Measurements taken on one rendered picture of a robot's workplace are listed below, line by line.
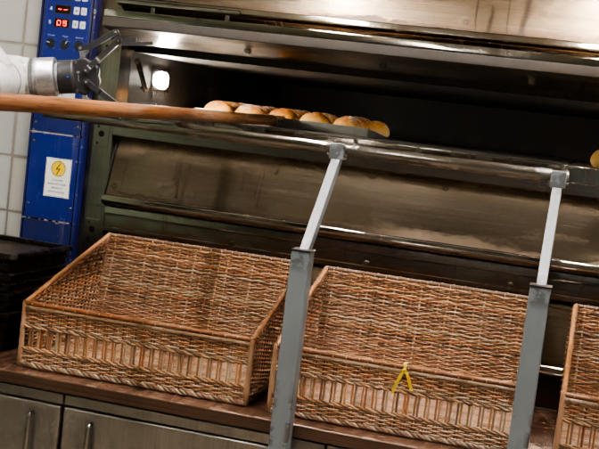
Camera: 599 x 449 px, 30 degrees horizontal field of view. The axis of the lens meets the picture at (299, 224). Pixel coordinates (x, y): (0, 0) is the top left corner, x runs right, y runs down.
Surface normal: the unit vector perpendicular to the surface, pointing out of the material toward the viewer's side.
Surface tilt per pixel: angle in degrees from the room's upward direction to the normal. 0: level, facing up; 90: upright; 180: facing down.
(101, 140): 90
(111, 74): 90
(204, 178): 70
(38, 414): 91
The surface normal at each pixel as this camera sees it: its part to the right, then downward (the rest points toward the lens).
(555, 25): -0.19, -0.28
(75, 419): -0.24, 0.08
